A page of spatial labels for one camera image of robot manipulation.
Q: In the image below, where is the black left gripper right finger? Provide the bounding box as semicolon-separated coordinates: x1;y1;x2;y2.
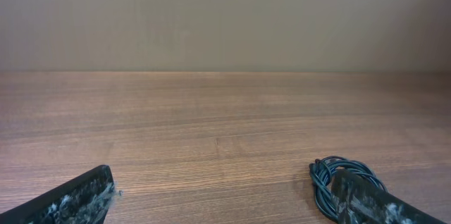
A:
331;170;445;224

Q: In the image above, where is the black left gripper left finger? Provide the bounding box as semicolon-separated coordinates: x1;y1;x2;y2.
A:
1;165;116;224

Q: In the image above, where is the black USB cable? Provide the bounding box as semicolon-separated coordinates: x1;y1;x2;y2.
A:
309;156;388;223

